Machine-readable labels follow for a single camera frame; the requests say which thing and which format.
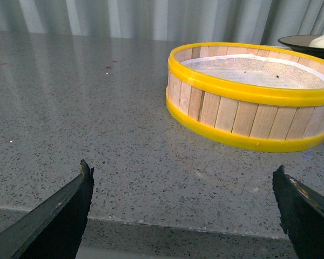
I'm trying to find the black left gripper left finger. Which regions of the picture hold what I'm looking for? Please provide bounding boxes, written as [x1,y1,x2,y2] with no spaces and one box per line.
[0,160,94,258]

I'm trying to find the yellow rimmed bamboo steamer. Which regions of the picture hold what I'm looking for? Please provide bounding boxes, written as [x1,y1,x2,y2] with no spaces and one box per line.
[166,42,324,152]

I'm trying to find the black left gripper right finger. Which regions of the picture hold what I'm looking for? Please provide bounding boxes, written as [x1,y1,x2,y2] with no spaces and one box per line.
[272,165,324,258]

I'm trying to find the white steamed bun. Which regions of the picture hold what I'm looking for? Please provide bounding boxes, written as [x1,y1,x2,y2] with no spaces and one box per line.
[308,34,324,50]

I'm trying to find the grey pleated curtain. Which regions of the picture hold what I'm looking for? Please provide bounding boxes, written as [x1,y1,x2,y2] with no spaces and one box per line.
[0,1,324,45]

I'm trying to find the tan plate with black rim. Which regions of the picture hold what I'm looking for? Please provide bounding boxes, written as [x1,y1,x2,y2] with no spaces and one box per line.
[278,35,324,59]

